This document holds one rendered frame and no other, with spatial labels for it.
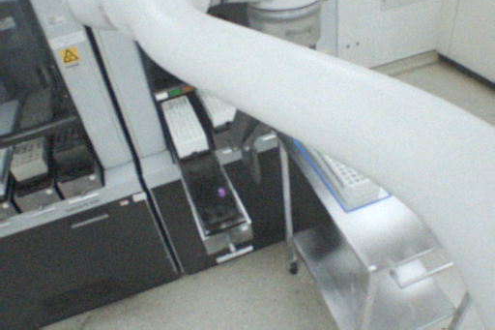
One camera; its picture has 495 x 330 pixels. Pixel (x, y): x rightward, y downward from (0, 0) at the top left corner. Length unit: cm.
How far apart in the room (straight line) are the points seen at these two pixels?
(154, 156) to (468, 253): 134
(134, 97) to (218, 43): 108
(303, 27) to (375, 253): 65
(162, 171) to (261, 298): 78
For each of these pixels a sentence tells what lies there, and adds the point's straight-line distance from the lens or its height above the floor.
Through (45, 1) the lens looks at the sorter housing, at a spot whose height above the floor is 136.
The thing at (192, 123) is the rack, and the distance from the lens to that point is 135.
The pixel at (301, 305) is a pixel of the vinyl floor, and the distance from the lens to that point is 183.
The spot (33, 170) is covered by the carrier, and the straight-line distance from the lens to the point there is 147.
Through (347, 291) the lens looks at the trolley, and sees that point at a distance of 155.
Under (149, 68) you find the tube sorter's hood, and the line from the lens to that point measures 129.
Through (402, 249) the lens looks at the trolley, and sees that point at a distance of 100.
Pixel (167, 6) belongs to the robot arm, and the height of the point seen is 152.
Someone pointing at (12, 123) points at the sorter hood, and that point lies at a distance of 138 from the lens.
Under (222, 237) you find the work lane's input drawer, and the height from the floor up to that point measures 79.
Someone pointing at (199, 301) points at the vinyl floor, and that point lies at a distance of 190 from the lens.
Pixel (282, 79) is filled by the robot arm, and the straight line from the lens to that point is 23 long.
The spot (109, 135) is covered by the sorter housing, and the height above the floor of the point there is 88.
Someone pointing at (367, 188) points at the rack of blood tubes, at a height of 86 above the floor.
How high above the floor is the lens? 161
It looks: 38 degrees down
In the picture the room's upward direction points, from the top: 9 degrees counter-clockwise
